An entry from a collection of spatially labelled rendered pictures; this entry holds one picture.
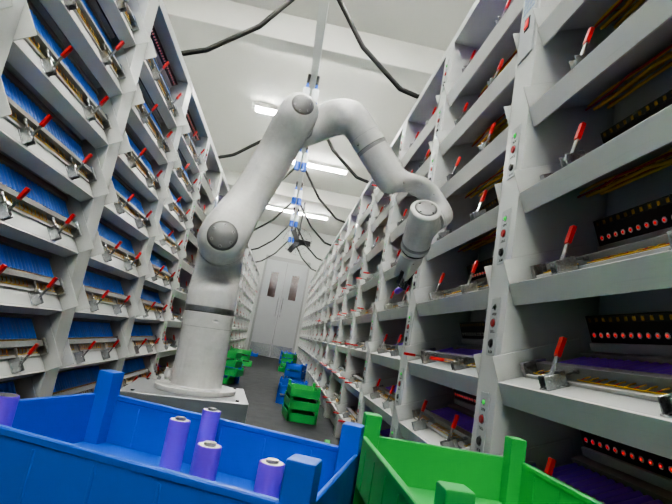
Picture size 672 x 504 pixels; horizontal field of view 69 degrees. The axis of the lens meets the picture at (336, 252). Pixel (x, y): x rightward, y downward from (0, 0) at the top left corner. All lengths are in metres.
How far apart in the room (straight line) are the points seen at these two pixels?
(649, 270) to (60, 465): 0.67
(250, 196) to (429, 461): 0.80
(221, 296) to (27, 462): 0.83
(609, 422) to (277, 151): 0.93
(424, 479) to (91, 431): 0.38
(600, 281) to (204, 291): 0.83
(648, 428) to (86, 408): 0.64
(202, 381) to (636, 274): 0.89
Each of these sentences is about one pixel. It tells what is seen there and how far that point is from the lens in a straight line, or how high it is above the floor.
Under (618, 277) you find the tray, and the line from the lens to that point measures 0.79.
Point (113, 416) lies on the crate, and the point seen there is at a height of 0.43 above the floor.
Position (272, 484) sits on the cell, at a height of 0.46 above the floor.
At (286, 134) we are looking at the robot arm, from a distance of 1.28.
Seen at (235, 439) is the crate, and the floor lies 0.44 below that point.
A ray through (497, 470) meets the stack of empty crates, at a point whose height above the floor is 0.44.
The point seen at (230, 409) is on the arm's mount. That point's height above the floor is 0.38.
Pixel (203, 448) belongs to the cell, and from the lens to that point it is 0.38.
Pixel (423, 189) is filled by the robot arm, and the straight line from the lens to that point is 1.41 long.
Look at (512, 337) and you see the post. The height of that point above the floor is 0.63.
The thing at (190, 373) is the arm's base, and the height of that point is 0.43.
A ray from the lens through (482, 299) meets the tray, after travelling 1.20.
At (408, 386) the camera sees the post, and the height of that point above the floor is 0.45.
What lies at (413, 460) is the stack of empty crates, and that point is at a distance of 0.64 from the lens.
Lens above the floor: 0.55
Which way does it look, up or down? 10 degrees up
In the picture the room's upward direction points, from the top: 10 degrees clockwise
